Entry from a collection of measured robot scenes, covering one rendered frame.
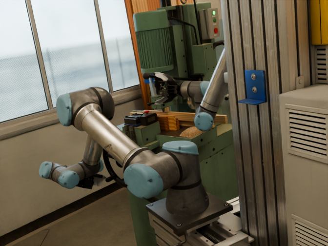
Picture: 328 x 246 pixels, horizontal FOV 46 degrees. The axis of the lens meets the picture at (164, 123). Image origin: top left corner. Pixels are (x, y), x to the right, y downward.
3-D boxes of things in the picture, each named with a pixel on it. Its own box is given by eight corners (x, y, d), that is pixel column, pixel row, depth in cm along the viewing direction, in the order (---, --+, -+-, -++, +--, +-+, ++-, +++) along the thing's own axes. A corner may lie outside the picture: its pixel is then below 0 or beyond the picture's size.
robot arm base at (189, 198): (218, 204, 132) (215, 177, 130) (181, 220, 125) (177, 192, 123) (193, 191, 145) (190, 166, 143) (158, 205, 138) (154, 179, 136)
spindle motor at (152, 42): (134, 74, 207) (125, 14, 199) (156, 69, 219) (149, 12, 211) (158, 74, 195) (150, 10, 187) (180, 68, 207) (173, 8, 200)
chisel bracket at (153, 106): (152, 111, 211) (150, 96, 209) (169, 105, 221) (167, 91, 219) (162, 112, 206) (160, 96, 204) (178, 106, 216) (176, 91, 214)
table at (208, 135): (97, 143, 217) (95, 133, 215) (135, 128, 238) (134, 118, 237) (180, 157, 176) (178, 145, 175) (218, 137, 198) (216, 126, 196)
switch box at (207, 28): (201, 39, 215) (198, 10, 211) (212, 37, 222) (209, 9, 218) (210, 39, 211) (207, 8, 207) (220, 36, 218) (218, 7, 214)
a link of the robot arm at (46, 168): (44, 180, 167) (35, 175, 173) (65, 184, 175) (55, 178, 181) (50, 163, 167) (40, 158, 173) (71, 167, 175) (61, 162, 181)
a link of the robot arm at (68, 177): (85, 167, 167) (71, 160, 175) (63, 176, 160) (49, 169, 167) (88, 183, 170) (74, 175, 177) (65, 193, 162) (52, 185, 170)
